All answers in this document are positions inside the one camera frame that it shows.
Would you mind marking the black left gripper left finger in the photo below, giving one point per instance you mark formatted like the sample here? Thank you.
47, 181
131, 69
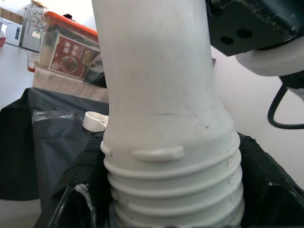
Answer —
95, 171

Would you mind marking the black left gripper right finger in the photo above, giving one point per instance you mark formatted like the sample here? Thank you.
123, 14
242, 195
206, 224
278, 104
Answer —
266, 190

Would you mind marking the white plastic table leg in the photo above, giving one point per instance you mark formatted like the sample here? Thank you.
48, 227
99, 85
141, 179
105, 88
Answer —
161, 95

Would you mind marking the white plastic children table top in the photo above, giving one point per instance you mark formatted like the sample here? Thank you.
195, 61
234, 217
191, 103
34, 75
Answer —
91, 124

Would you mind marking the black tablecloth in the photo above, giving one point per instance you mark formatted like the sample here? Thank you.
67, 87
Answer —
23, 142

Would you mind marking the glossy black plastic bag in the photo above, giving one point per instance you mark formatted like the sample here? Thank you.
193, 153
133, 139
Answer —
97, 76

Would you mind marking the red printed food carton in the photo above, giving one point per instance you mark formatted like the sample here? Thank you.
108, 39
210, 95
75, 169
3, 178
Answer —
71, 57

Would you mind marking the clear storage box orange lid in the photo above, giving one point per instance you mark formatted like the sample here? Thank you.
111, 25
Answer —
71, 25

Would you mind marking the small black item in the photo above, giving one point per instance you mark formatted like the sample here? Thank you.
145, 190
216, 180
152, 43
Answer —
69, 17

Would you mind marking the low white cabinet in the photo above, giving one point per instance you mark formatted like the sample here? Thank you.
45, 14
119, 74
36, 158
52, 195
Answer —
9, 31

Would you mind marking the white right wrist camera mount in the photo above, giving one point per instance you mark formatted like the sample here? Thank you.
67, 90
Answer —
273, 61

